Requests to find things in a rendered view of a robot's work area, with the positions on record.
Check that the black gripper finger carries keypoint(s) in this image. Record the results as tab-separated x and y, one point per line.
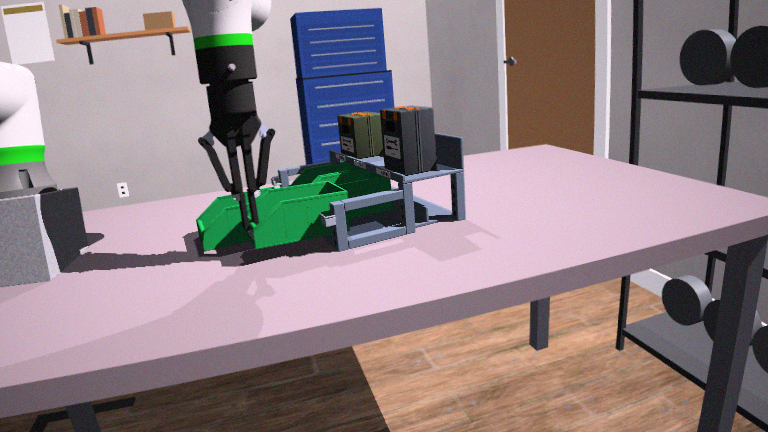
266	135
236	188

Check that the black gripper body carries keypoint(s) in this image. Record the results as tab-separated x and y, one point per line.
234	105

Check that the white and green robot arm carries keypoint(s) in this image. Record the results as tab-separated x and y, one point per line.
224	51

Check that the grey metal shelf rack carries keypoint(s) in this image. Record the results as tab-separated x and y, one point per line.
409	211

